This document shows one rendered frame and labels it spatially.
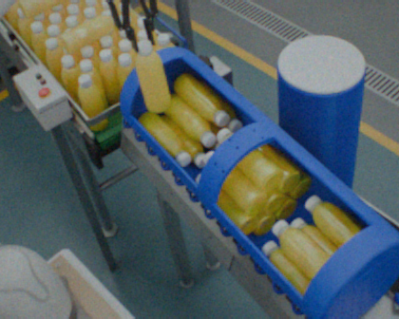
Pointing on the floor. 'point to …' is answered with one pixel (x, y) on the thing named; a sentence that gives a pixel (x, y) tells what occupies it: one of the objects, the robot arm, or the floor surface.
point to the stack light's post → (185, 23)
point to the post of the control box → (82, 195)
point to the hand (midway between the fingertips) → (141, 35)
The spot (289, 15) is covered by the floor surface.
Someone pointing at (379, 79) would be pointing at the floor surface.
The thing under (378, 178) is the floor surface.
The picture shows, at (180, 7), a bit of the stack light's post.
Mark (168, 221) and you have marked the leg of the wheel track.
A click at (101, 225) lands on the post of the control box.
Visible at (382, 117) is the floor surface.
